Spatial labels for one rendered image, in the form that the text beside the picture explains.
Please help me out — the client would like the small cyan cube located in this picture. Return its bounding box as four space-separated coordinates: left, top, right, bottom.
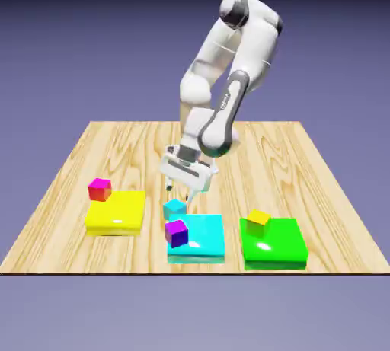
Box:
162 198 187 221

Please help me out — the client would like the large yellow box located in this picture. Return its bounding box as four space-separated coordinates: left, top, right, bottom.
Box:
85 190 147 237

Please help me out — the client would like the small red cube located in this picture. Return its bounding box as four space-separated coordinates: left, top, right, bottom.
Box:
88 177 113 203

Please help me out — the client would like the large cyan box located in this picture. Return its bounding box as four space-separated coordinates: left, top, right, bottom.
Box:
166 213 226 265

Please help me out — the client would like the large green box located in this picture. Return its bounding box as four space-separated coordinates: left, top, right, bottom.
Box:
239 217 308 272

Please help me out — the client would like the small purple cube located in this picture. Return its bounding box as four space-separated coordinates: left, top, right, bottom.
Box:
164 219 190 249

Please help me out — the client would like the small yellow cube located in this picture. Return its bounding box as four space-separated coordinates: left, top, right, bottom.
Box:
245 209 272 238

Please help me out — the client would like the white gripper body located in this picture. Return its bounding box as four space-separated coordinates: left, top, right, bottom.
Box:
158 152 219 193

